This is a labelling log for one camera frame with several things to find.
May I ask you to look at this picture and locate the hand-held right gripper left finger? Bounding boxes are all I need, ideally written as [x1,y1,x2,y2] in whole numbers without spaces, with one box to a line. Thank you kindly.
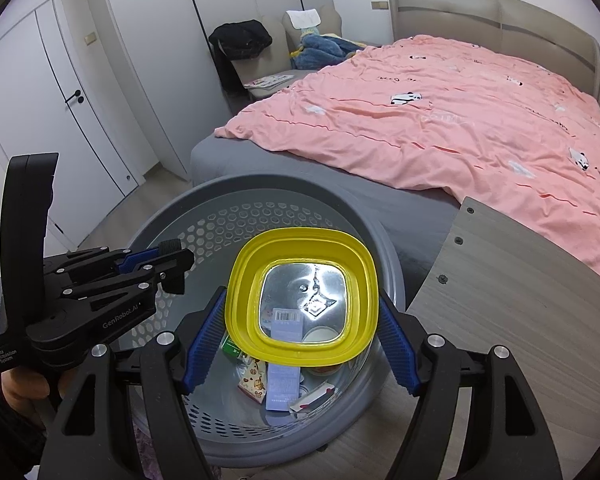
[37,285,228,480]

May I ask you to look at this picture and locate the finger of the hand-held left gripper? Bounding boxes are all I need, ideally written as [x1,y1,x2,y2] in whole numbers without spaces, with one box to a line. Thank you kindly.
[60,249,195,307]
[42,247,163,286]

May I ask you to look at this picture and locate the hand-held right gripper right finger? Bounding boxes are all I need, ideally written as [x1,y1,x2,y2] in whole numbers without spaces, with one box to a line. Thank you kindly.
[377,296,563,480]

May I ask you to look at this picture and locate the yellow plastic lid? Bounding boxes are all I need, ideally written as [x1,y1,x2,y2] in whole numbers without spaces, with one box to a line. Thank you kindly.
[225,227,381,365]

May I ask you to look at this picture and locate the red white snack packet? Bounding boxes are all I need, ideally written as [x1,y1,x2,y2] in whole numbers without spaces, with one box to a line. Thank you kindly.
[236,357,270,403]

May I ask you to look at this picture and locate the grey perforated plastic basket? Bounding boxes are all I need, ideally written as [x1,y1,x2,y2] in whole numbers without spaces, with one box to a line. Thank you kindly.
[120,175,407,463]

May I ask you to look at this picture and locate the light blue cardboard box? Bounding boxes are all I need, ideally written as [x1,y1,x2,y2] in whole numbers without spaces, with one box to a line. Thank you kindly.
[265,307,303,412]

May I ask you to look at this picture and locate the red white wrapper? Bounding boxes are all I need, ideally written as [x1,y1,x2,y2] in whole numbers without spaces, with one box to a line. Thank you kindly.
[289,382,336,413]

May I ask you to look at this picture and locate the person's left hand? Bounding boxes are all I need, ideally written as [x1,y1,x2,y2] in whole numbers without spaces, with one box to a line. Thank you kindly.
[0,365,76,411]

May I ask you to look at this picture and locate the small white green carton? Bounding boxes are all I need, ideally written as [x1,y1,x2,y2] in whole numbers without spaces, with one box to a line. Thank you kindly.
[221,335,251,361]

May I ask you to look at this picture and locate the paper cup with white lid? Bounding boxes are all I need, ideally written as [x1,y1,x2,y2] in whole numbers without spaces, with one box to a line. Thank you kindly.
[302,325,343,376]

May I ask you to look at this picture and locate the white door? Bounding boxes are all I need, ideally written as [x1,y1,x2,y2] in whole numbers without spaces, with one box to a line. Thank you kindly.
[0,2,141,251]

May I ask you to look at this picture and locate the purple patterned rug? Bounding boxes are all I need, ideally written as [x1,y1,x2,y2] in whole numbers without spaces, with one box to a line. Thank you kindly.
[135,435,153,480]

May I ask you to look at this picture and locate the grey bed mattress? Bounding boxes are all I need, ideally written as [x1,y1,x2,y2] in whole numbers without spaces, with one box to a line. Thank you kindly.
[190,137,461,291]

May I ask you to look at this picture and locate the white wardrobe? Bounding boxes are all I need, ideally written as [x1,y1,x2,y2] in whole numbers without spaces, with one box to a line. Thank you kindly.
[97,0,331,181]

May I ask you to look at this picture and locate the magazine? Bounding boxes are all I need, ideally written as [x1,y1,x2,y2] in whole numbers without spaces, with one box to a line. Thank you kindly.
[244,74,295,91]

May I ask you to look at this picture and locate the beige chair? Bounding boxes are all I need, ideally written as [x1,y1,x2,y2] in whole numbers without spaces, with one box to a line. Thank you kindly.
[281,7,342,48]
[212,20,301,93]

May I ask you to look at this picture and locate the bed with pink duvet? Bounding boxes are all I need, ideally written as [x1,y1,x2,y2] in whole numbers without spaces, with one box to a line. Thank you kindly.
[214,35,600,293]

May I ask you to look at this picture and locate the black bag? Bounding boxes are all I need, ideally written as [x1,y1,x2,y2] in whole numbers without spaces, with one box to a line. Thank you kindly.
[208,20,273,93]

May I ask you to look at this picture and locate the blue plush garment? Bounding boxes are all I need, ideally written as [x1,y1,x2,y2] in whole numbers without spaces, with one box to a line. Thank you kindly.
[292,34,368,70]

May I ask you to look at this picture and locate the white cloth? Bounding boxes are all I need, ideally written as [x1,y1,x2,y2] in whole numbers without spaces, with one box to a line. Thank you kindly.
[286,10,323,28]

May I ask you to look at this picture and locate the beige upholstered headboard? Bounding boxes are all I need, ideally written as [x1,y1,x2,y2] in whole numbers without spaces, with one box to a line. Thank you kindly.
[388,0,600,111]

